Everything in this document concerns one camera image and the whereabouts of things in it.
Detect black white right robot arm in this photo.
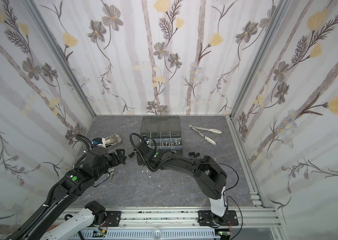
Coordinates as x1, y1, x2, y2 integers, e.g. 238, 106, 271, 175
129, 133, 240, 229

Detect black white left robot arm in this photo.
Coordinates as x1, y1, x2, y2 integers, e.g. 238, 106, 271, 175
7, 134, 127, 240

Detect silver nuts in box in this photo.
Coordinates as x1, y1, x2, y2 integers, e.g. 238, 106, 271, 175
171, 141, 183, 150

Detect cluster black hex nuts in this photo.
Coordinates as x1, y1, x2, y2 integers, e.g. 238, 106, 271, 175
188, 152, 201, 158

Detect metal tray with tools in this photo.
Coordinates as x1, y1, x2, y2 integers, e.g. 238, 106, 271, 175
99, 134, 122, 149

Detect silver wing nut upper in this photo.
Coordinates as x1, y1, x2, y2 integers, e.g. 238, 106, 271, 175
108, 169, 114, 176

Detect silver bolts in box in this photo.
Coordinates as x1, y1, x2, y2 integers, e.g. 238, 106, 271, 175
162, 142, 171, 147

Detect green plastic organizer box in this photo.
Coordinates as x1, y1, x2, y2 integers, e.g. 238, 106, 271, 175
141, 115, 183, 155

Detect metal tongs with white tips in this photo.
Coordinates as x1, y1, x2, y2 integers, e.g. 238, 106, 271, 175
188, 124, 223, 146

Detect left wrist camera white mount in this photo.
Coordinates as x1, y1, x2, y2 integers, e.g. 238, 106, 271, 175
92, 138, 106, 148

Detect aluminium rail frame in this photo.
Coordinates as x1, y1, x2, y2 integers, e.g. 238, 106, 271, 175
81, 205, 287, 240

